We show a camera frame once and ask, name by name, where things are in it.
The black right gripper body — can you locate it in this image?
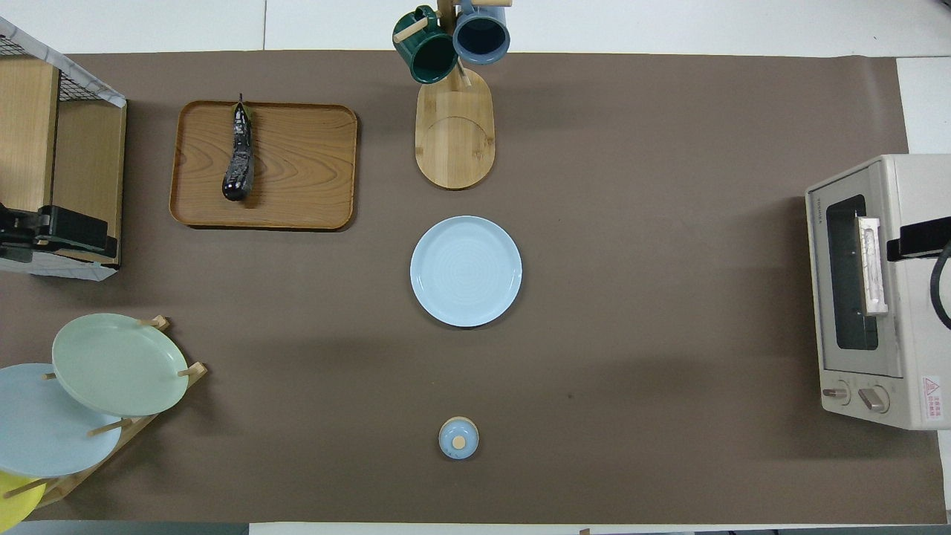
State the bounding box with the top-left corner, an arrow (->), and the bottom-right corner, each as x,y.
899,220 -> 951,260

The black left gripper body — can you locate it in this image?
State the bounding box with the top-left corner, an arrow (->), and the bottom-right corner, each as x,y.
0,204 -> 109,265

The dark purple eggplant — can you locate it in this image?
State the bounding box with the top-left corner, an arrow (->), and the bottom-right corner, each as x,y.
221,94 -> 256,202

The light blue plate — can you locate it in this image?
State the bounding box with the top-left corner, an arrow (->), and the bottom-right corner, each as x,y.
409,215 -> 523,328
0,363 -> 123,479

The beige toaster oven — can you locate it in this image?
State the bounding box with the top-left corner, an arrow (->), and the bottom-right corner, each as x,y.
805,154 -> 951,431

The pale green plate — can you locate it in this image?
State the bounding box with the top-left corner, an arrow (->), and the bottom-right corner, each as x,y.
52,313 -> 189,418

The rectangular wooden tray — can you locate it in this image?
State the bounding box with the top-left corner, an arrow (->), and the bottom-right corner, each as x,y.
169,100 -> 359,231

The wooden plate rack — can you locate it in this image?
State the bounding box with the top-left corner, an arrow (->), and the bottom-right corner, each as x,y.
0,316 -> 209,510

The large brown table mat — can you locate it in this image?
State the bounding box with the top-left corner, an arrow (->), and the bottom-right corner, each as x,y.
0,51 -> 948,525

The yellow plate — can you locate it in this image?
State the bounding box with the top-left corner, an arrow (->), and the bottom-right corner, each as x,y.
0,470 -> 47,533

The wooden mug tree stand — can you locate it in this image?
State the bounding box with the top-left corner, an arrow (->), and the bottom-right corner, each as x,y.
394,0 -> 513,191

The dark green mug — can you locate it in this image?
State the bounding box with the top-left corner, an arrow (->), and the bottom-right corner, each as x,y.
392,6 -> 459,84

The blue mug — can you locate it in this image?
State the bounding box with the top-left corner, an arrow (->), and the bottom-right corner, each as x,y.
452,0 -> 512,65

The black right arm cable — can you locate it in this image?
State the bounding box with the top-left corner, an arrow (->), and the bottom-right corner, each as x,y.
930,239 -> 951,332

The wooden shelf with wire mesh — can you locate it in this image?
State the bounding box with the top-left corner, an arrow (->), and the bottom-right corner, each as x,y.
0,16 -> 129,282

